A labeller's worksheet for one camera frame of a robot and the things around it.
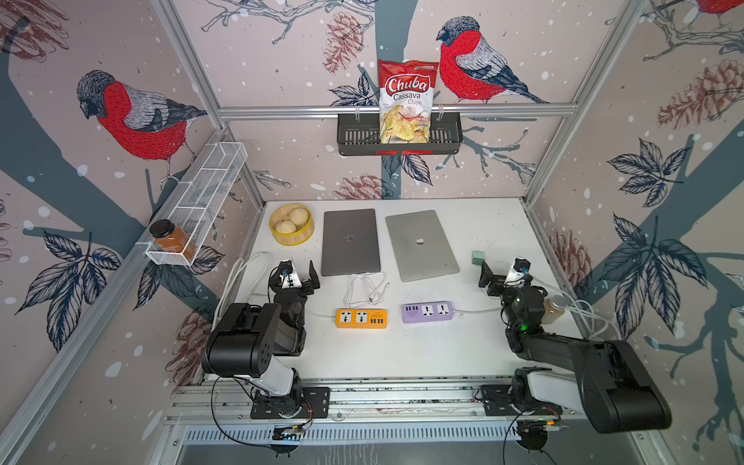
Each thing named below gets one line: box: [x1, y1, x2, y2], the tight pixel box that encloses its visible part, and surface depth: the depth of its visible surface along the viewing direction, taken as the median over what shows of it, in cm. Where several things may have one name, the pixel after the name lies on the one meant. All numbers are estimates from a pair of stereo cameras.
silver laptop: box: [385, 209, 461, 283], surface depth 108 cm
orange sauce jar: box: [149, 218, 197, 260], surface depth 62 cm
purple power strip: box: [401, 300, 455, 324], surface depth 89 cm
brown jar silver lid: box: [541, 294, 568, 325], surface depth 83 cm
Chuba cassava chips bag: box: [377, 59, 439, 145], surface depth 87 cm
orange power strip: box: [335, 309, 388, 330], surface depth 87 cm
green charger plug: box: [471, 249, 486, 266], surface depth 107 cm
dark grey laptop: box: [321, 208, 381, 277], surface depth 109 cm
